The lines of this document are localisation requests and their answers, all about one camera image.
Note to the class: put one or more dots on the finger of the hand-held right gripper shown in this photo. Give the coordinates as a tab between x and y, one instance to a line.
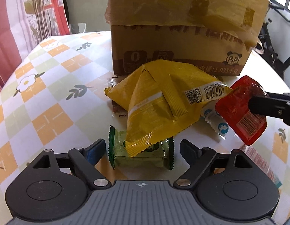
266	106
280	96

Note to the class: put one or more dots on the white blue-dotted packet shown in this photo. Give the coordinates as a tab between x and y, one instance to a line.
217	121

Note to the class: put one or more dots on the clear pink printed packet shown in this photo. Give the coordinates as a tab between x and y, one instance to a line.
264	166

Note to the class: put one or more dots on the clear brown printed wrapper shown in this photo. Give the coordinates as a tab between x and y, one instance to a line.
118	109

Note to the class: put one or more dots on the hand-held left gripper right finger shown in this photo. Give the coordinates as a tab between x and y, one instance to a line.
189	151

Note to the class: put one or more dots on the brown cardboard box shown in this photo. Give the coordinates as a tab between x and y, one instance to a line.
182	46

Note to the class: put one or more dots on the printed wall cloth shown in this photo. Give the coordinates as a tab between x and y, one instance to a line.
25	16

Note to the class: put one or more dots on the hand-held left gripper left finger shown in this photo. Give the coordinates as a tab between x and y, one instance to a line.
96	151

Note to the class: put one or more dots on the checked floral tablecloth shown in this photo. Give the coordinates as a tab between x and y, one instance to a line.
53	86

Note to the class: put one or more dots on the black exercise bike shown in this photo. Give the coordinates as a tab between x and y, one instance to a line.
276	42

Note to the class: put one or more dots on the red snack packet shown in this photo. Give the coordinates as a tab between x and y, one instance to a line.
236	103

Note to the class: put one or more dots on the yellow snack packet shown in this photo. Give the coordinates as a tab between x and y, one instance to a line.
154	98

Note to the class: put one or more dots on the small green biscuit packet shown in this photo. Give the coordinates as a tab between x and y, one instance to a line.
135	159

